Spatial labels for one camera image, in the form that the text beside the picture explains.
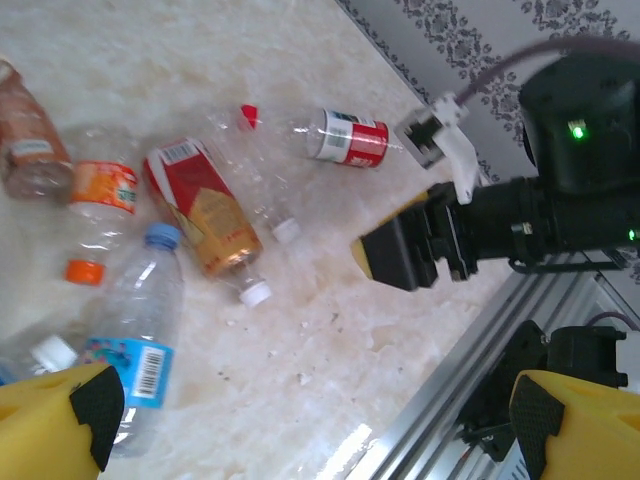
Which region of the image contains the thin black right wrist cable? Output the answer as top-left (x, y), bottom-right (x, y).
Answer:
top-left (507, 249), bottom-right (629, 275)

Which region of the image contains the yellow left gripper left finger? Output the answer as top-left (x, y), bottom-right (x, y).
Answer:
top-left (0, 362), bottom-right (126, 480)

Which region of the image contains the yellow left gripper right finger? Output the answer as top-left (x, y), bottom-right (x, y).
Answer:
top-left (508, 368), bottom-right (640, 480)

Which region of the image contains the amber tea bottle red label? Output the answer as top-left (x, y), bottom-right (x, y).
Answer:
top-left (142, 137), bottom-right (274, 308)

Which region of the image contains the clear unlabelled white-cap bottle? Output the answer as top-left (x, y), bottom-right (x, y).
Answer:
top-left (207, 107), bottom-right (303, 246)

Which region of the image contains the red-cap bottle red-white label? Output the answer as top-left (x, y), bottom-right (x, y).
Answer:
top-left (236, 103), bottom-right (391, 170)

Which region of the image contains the blue-cap bottle light-blue label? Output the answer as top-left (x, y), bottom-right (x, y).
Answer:
top-left (79, 222), bottom-right (186, 460)

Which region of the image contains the orange-cap orange-label clear bottle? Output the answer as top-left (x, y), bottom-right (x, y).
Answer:
top-left (63, 124), bottom-right (141, 287)

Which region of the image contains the brown coffee bottle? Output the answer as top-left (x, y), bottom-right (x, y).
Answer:
top-left (0, 58), bottom-right (75, 201)

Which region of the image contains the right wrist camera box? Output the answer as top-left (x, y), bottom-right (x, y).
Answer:
top-left (393, 91), bottom-right (484, 206)

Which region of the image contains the white-cap bottle blue label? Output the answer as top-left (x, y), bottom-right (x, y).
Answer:
top-left (0, 333), bottom-right (80, 389)

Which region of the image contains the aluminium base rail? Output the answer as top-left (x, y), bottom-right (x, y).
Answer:
top-left (349, 252), bottom-right (640, 480)

